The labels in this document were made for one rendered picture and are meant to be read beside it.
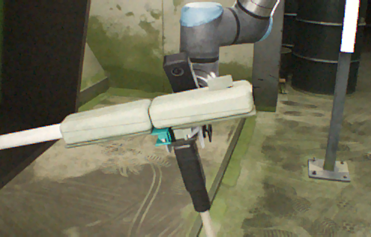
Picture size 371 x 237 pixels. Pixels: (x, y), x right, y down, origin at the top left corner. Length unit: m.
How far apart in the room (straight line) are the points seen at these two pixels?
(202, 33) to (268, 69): 1.84
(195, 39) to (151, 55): 2.00
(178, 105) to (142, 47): 2.28
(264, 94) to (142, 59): 0.93
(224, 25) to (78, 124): 0.40
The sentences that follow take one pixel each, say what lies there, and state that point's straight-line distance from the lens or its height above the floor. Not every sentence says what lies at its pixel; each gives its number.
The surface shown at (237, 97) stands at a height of 0.74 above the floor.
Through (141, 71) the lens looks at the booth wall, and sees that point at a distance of 2.86.
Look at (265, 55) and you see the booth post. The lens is 2.61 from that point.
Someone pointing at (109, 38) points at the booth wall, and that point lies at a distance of 2.92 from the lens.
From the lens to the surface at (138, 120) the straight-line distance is 0.57.
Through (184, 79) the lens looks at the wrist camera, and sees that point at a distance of 0.68.
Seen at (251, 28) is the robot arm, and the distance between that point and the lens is 0.89.
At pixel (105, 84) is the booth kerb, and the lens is 2.95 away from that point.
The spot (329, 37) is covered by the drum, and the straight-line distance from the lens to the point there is 3.07.
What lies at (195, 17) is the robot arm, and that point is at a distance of 0.80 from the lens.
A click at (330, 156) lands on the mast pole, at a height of 0.09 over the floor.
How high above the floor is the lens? 0.91
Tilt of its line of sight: 21 degrees down
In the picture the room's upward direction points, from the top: straight up
